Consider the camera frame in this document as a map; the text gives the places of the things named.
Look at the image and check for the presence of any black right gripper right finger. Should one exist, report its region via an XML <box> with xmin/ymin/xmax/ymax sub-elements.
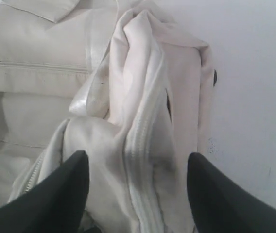
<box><xmin>188</xmin><ymin>152</ymin><xmax>276</xmax><ymax>233</ymax></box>

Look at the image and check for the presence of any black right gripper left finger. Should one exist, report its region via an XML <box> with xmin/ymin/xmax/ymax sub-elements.
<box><xmin>0</xmin><ymin>150</ymin><xmax>89</xmax><ymax>233</ymax></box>

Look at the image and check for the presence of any beige fabric duffel bag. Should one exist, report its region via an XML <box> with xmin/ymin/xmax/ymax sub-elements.
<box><xmin>0</xmin><ymin>0</ymin><xmax>215</xmax><ymax>233</ymax></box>

